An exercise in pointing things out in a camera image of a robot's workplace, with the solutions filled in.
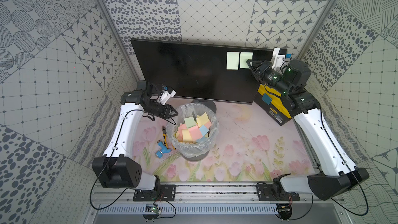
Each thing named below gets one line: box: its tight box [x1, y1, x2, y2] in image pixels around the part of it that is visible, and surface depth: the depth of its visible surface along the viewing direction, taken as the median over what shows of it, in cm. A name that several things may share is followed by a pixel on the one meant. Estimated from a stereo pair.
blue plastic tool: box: [155, 140, 172, 159], surface depth 86 cm
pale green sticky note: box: [226, 51, 240, 70], surface depth 66 cm
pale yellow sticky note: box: [196, 111, 210, 129], surface depth 80 cm
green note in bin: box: [183, 116, 197, 129], surface depth 81 cm
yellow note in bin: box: [181, 128, 193, 144], surface depth 76 cm
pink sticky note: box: [188, 126, 204, 141], surface depth 77 cm
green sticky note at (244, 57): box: [239, 51, 254, 69], surface depth 65 cm
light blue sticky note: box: [199, 124, 210, 137], surface depth 77 cm
